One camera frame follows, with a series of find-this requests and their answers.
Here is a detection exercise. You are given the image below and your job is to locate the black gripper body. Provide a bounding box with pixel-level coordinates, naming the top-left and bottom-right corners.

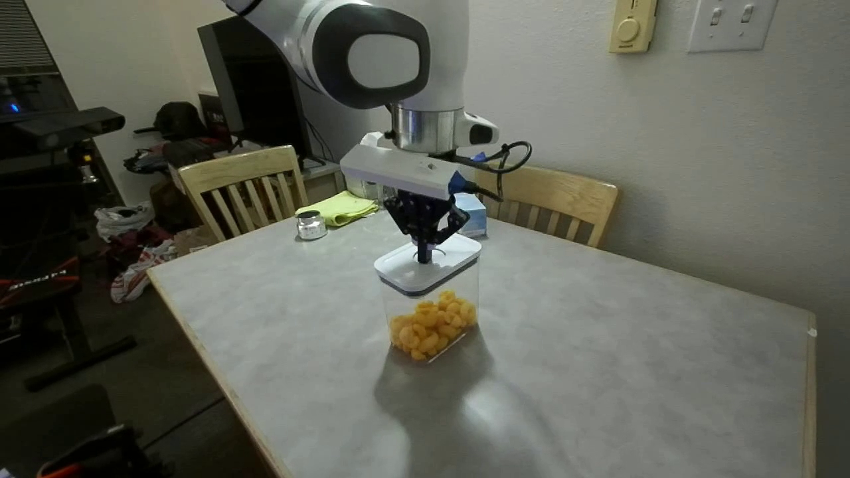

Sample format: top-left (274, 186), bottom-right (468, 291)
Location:
top-left (381, 186), bottom-right (473, 232)

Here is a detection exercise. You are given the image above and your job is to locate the white container lid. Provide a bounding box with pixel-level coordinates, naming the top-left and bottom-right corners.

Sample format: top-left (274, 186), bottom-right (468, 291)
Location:
top-left (372, 231), bottom-right (484, 297)

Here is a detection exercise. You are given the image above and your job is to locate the clear container with orange snacks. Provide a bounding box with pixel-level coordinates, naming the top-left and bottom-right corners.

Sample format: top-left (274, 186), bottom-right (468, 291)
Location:
top-left (387, 290), bottom-right (480, 363)

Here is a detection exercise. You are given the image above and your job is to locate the yellow-green cloth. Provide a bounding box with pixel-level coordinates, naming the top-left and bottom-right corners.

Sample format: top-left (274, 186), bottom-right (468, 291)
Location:
top-left (295, 187), bottom-right (381, 231)

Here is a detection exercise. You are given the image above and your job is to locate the light wooden slatted chair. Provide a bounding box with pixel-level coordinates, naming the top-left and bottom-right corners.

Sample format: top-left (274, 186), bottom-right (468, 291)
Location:
top-left (480, 161), bottom-right (622, 248)
top-left (176, 142), bottom-right (311, 244)

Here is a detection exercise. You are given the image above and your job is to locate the black monitor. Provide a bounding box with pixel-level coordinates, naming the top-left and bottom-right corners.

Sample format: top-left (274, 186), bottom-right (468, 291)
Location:
top-left (195, 12), bottom-right (314, 161)

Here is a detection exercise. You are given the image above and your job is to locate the red and white clothes pile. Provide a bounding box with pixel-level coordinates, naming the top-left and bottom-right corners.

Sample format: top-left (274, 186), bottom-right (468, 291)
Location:
top-left (105, 226), bottom-right (193, 305)

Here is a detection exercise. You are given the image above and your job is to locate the red and black bag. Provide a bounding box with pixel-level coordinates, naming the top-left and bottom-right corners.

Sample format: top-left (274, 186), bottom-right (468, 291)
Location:
top-left (35, 422), bottom-right (148, 478)

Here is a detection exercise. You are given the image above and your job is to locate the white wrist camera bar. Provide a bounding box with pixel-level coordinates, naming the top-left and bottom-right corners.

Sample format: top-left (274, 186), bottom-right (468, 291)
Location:
top-left (338, 130), bottom-right (474, 202)

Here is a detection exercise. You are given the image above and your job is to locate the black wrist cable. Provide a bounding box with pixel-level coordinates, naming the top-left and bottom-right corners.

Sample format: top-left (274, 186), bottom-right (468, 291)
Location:
top-left (460, 137), bottom-right (534, 198)

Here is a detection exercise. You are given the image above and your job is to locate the beige wall thermostat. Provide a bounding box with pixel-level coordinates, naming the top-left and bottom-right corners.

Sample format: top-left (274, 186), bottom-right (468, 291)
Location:
top-left (607, 0), bottom-right (662, 56)

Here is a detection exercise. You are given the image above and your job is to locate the white light switch plate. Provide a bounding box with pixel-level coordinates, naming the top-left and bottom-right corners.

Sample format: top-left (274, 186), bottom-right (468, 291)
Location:
top-left (686, 0), bottom-right (781, 53)

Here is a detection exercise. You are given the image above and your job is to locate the black camera bar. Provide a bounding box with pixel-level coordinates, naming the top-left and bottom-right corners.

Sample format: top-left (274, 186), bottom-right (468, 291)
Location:
top-left (12, 104), bottom-right (126, 151)

